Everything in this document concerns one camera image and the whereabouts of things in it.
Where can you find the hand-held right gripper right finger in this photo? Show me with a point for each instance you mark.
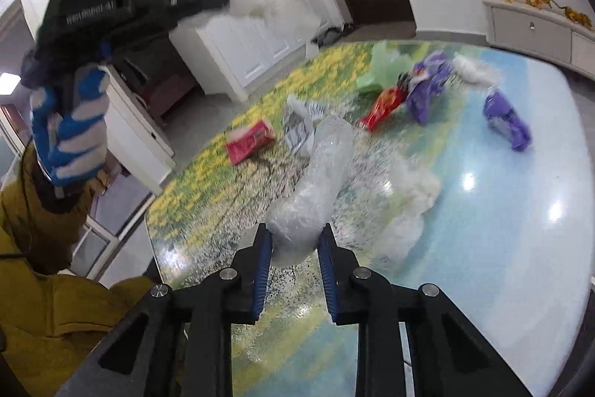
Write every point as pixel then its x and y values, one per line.
pixel 327 278

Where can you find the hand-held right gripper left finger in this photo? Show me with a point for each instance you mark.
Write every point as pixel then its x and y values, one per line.
pixel 261 273

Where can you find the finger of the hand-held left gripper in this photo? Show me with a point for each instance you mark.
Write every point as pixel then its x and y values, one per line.
pixel 204 1

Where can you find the clear plastic bottle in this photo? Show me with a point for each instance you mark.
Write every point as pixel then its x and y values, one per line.
pixel 320 164

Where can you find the red packet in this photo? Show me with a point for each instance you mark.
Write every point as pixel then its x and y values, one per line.
pixel 251 141

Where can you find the white printed wrapper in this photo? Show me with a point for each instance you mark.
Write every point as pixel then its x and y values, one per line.
pixel 297 127

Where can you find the red snack wrapper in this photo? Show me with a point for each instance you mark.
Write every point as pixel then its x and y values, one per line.
pixel 383 106

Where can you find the green plastic bag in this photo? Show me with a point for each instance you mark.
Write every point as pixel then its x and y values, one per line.
pixel 379 71

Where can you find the large purple wrapper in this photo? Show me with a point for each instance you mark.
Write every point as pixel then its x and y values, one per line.
pixel 425 92

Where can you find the small purple wrapper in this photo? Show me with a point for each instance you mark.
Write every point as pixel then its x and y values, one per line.
pixel 504 118

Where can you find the person's left forearm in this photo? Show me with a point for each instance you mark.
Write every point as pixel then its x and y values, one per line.
pixel 28 215

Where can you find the person's left hand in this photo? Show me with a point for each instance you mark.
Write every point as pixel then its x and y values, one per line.
pixel 74 136

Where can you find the white tall cabinet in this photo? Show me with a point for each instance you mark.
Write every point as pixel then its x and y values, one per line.
pixel 260 48

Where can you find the white framed glass door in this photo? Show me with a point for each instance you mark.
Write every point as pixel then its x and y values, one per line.
pixel 116 215

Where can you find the person's mustard yellow jacket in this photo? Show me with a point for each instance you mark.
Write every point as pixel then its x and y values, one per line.
pixel 60 332

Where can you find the white television stand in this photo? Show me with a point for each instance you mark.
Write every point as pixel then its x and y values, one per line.
pixel 530 29

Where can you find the short golden dragon ornament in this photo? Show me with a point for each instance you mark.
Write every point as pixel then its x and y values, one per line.
pixel 548 0

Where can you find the golden tiger ornament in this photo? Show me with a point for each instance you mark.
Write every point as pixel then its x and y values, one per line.
pixel 578 18

